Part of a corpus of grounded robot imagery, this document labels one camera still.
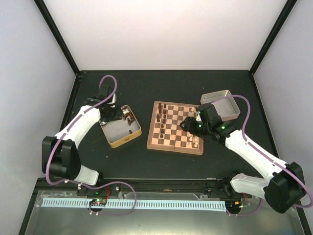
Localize white slotted cable duct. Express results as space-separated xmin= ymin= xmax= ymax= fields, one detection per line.
xmin=41 ymin=198 xmax=226 ymax=212

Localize controller board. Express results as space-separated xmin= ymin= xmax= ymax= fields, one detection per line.
xmin=89 ymin=199 xmax=107 ymax=207
xmin=225 ymin=199 xmax=252 ymax=210

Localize left controller board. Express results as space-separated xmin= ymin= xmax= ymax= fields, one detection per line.
xmin=89 ymin=199 xmax=107 ymax=207

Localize black mounting rail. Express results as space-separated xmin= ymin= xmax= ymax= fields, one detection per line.
xmin=34 ymin=178 xmax=243 ymax=199

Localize right controller board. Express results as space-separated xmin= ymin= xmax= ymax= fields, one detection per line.
xmin=225 ymin=199 xmax=252 ymax=210

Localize pink metal tin tray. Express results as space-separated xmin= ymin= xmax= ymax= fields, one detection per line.
xmin=200 ymin=90 xmax=241 ymax=121

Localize yellow bear tin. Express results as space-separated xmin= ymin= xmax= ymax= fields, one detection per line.
xmin=101 ymin=105 xmax=142 ymax=148

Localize black frame post right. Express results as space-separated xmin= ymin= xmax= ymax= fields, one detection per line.
xmin=249 ymin=0 xmax=297 ymax=75

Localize black frame post left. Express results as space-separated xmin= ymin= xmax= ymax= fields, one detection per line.
xmin=34 ymin=0 xmax=80 ymax=75

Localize dark pieces in tin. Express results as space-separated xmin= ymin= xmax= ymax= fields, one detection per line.
xmin=122 ymin=109 xmax=134 ymax=126

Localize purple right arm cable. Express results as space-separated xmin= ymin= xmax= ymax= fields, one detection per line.
xmin=210 ymin=94 xmax=313 ymax=217

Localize wooden folding chess board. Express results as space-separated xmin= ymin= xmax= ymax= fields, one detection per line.
xmin=147 ymin=101 xmax=204 ymax=155

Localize black frame post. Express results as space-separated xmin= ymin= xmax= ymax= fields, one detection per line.
xmin=249 ymin=0 xmax=297 ymax=75
xmin=34 ymin=0 xmax=80 ymax=75

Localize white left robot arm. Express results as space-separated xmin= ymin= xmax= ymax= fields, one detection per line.
xmin=42 ymin=85 xmax=122 ymax=195

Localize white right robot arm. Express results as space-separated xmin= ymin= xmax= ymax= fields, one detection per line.
xmin=179 ymin=103 xmax=308 ymax=213

